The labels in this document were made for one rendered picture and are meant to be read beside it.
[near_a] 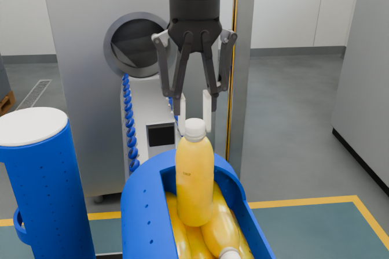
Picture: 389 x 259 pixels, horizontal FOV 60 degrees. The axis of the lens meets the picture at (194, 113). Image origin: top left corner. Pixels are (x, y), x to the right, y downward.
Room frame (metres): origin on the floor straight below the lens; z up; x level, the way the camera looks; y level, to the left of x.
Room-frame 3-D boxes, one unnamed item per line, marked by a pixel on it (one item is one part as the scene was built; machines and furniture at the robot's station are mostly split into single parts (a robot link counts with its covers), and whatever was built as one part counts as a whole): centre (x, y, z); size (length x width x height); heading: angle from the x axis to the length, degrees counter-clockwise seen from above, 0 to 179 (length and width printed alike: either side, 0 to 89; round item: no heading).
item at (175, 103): (0.51, 0.04, 1.41); 0.03 x 0.01 x 0.05; 103
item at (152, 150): (1.01, 0.12, 1.00); 0.10 x 0.04 x 0.15; 102
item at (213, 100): (0.53, -0.04, 1.40); 0.03 x 0.01 x 0.05; 103
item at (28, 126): (1.08, 0.61, 1.03); 0.28 x 0.28 x 0.01
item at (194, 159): (0.52, 0.00, 1.24); 0.07 x 0.07 x 0.19
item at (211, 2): (0.52, 0.00, 1.53); 0.08 x 0.07 x 0.09; 103
